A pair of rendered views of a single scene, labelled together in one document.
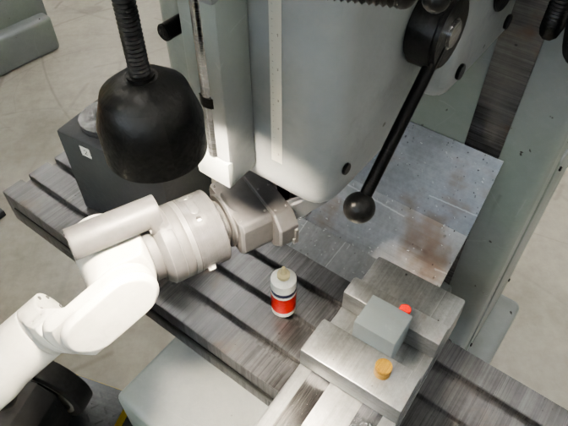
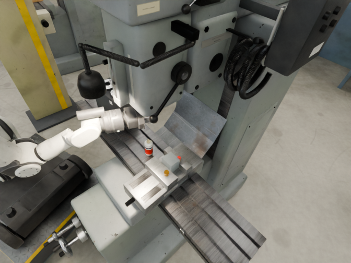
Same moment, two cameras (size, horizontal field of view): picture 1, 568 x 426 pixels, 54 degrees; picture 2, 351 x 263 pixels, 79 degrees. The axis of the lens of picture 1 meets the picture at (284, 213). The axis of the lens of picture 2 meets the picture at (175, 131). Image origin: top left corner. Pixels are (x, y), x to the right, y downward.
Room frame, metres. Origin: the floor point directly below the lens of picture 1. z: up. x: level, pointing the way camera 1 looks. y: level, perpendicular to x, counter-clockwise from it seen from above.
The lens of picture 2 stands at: (-0.14, -0.21, 1.83)
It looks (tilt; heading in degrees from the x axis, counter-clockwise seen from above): 48 degrees down; 7
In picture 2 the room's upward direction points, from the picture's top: 5 degrees clockwise
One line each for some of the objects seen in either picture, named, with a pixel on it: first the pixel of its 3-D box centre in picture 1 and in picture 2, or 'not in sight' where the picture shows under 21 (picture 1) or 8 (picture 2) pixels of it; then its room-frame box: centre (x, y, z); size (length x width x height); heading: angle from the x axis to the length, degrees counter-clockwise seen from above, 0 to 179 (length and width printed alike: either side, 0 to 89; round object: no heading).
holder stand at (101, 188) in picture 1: (140, 169); (115, 102); (0.72, 0.25, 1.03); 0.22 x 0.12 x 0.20; 60
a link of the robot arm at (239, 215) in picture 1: (227, 220); (126, 118); (0.43, 0.07, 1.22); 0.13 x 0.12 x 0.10; 31
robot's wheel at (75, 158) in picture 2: (48, 385); (79, 166); (0.56, 0.54, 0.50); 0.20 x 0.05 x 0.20; 71
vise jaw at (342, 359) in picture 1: (358, 368); (161, 172); (0.34, -0.10, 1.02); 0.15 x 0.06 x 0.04; 55
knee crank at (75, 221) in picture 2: not in sight; (62, 231); (0.14, 0.42, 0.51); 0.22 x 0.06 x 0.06; 143
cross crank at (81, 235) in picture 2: not in sight; (72, 241); (0.08, 0.29, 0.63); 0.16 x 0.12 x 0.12; 143
